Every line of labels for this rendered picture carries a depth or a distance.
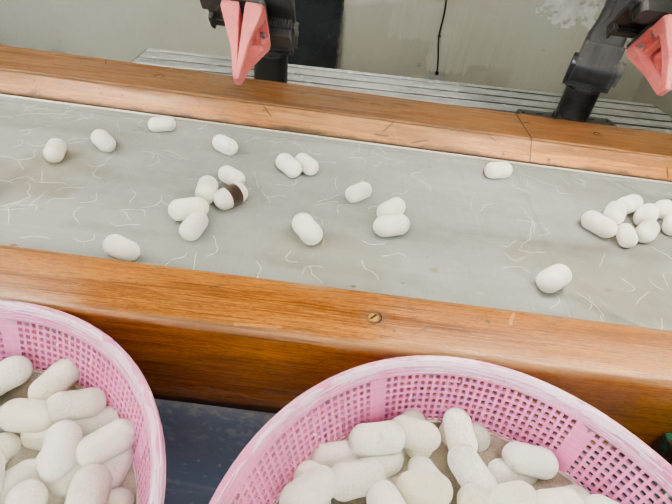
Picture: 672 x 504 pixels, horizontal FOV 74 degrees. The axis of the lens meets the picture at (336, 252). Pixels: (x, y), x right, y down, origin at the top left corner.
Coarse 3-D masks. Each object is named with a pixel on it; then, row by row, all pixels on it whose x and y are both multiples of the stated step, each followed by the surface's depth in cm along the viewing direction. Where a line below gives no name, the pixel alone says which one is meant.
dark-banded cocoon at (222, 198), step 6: (240, 186) 43; (216, 192) 42; (222, 192) 42; (228, 192) 42; (246, 192) 43; (216, 198) 42; (222, 198) 42; (228, 198) 42; (246, 198) 44; (216, 204) 42; (222, 204) 42; (228, 204) 42
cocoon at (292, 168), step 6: (282, 156) 48; (288, 156) 48; (276, 162) 49; (282, 162) 48; (288, 162) 48; (294, 162) 48; (282, 168) 48; (288, 168) 48; (294, 168) 48; (300, 168) 48; (288, 174) 48; (294, 174) 48
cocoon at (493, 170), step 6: (492, 162) 53; (498, 162) 53; (504, 162) 53; (486, 168) 53; (492, 168) 52; (498, 168) 52; (504, 168) 53; (510, 168) 53; (486, 174) 53; (492, 174) 53; (498, 174) 53; (504, 174) 53; (510, 174) 53
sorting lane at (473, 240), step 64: (0, 128) 51; (64, 128) 52; (128, 128) 54; (192, 128) 56; (256, 128) 57; (0, 192) 41; (64, 192) 42; (128, 192) 44; (192, 192) 45; (256, 192) 46; (320, 192) 47; (384, 192) 49; (448, 192) 50; (512, 192) 52; (576, 192) 53; (640, 192) 55; (192, 256) 37; (256, 256) 38; (320, 256) 39; (384, 256) 40; (448, 256) 41; (512, 256) 42; (576, 256) 43; (640, 256) 44; (640, 320) 37
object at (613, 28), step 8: (632, 0) 51; (640, 0) 50; (624, 8) 52; (632, 8) 51; (616, 16) 53; (624, 16) 53; (608, 24) 55; (616, 24) 54; (624, 24) 54; (632, 24) 54; (640, 24) 54; (648, 24) 54; (608, 32) 55; (616, 32) 55; (624, 32) 54; (632, 32) 54
